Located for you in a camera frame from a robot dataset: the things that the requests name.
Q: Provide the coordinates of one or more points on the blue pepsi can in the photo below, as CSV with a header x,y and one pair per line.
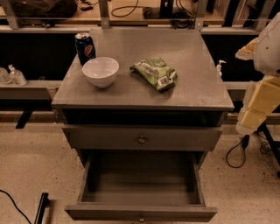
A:
x,y
85,47

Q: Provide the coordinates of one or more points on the black bag on shelf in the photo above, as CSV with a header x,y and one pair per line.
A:
x,y
44,8

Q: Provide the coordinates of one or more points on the white ceramic bowl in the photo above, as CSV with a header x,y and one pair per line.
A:
x,y
101,71

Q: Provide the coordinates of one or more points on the black stand leg right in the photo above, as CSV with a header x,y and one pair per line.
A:
x,y
270,145

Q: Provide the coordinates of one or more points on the clear plastic bottle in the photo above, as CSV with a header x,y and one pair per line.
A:
x,y
17,76

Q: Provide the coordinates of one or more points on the open grey bottom drawer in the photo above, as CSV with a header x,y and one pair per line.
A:
x,y
141,186

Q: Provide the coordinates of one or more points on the black metal floor stand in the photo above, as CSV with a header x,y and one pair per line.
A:
x,y
42,205

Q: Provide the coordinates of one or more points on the green jalapeno chip bag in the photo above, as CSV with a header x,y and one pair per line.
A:
x,y
156,72

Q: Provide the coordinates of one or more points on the grey middle drawer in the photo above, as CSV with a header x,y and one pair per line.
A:
x,y
142,137

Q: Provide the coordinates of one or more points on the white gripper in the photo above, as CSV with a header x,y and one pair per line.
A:
x,y
269,49

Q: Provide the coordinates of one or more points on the small white pump bottle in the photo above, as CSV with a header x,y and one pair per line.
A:
x,y
219,66

